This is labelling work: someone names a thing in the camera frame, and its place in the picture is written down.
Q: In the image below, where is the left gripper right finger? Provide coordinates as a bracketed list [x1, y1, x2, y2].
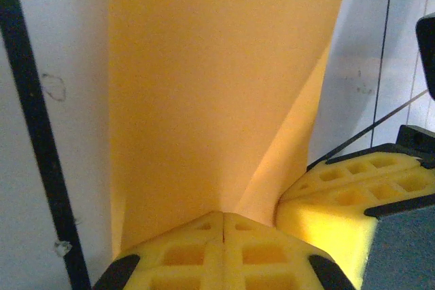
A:
[222, 212, 356, 290]

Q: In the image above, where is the orange square cloth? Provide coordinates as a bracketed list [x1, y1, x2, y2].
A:
[107, 0, 351, 260]

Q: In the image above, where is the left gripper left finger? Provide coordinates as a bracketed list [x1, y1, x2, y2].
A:
[92, 211, 224, 290]

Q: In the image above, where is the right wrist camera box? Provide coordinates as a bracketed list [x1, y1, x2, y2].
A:
[415, 12, 435, 101]

